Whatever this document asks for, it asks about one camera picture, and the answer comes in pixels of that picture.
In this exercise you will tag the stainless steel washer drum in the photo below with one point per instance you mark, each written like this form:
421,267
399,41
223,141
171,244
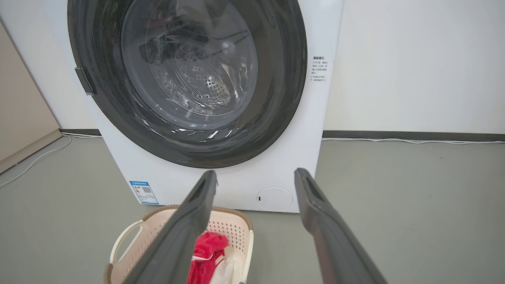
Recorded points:
205,79

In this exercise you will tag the black round glass washer door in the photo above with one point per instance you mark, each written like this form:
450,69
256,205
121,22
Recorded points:
276,98

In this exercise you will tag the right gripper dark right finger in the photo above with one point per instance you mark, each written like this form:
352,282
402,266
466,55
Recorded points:
335,244

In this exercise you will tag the cream perforated plastic laundry basket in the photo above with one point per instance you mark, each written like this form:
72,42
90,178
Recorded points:
232,225

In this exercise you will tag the blue energy label sticker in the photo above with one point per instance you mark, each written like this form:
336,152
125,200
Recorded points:
144,192

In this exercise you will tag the white front-load washing machine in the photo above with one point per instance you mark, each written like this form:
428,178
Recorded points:
236,181

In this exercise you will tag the small printed text sticker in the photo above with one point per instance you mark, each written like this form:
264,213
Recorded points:
319,69

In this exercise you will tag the round white filter cover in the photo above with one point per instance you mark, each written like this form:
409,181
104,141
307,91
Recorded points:
275,199

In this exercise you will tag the beige flat panel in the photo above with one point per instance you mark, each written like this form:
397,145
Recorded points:
23,110

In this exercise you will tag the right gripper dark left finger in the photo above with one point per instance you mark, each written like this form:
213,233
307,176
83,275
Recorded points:
177,244

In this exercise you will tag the red garment with white stripes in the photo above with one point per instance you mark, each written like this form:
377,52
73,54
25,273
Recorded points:
205,252

